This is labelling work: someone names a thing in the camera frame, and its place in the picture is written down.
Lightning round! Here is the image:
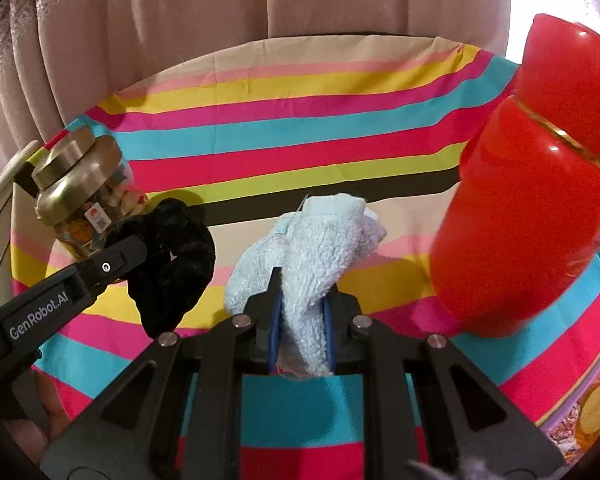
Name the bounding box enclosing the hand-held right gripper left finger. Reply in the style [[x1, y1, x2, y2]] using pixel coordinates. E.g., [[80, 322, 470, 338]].
[[40, 266, 285, 480]]

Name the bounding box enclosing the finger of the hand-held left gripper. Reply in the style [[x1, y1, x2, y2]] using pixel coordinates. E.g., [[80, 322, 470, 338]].
[[72, 234, 149, 302]]

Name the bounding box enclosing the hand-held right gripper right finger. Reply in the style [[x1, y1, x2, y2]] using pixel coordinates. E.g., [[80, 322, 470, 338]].
[[322, 287, 566, 480]]

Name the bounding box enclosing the black velvet scrunchie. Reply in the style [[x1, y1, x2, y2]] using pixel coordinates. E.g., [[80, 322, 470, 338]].
[[112, 198, 217, 339]]

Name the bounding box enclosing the light blue fuzzy sock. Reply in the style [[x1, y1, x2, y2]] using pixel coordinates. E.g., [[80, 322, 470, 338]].
[[224, 192, 388, 378]]

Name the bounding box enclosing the person's left hand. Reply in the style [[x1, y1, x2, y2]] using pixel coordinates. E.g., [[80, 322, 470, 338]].
[[2, 367, 75, 466]]

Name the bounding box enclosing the glass jar with gold lid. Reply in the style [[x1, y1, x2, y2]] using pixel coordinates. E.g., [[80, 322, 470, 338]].
[[30, 125, 151, 263]]

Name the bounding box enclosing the colourful striped cloth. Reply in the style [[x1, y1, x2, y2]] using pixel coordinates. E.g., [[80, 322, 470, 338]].
[[10, 35, 600, 480]]

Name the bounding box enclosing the red thermos bottle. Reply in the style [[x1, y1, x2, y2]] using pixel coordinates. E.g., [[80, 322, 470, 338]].
[[430, 12, 600, 339]]

